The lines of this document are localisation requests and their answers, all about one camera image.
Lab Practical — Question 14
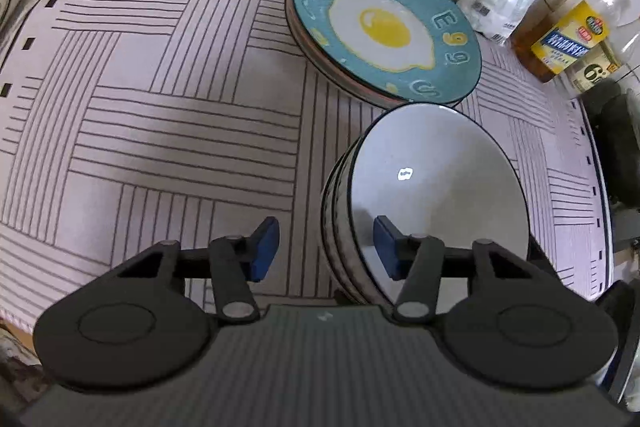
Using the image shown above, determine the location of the yellow label oil bottle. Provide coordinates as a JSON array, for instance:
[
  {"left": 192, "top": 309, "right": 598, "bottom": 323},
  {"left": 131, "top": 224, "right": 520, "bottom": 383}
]
[{"left": 529, "top": 0, "right": 621, "bottom": 78}]

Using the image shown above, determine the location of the white line pattern mat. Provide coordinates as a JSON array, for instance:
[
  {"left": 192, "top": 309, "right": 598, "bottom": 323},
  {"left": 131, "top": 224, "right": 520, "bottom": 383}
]
[{"left": 0, "top": 0, "right": 615, "bottom": 339}]

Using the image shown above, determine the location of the blue fried egg plate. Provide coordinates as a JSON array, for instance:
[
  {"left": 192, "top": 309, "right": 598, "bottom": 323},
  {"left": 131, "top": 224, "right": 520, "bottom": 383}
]
[{"left": 289, "top": 0, "right": 484, "bottom": 105}]

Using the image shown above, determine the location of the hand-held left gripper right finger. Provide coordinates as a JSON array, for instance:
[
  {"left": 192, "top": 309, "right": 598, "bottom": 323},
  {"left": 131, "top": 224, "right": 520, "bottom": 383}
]
[{"left": 373, "top": 215, "right": 556, "bottom": 324}]

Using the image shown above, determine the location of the clear vinegar bottle yellow cap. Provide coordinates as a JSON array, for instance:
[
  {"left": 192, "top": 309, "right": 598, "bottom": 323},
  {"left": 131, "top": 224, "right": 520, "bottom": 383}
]
[{"left": 570, "top": 0, "right": 640, "bottom": 96}]

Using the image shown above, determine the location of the dark cooking pot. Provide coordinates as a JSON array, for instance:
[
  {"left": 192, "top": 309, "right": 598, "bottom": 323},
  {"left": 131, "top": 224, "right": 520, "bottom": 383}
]
[{"left": 581, "top": 78, "right": 640, "bottom": 210}]

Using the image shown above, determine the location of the rabbit and carrot print plate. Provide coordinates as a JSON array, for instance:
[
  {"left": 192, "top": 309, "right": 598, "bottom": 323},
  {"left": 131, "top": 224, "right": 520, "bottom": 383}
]
[{"left": 285, "top": 0, "right": 401, "bottom": 106}]

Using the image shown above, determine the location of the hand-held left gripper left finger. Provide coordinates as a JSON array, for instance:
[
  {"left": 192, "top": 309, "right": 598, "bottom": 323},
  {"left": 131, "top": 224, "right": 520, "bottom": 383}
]
[{"left": 117, "top": 216, "right": 281, "bottom": 324}]

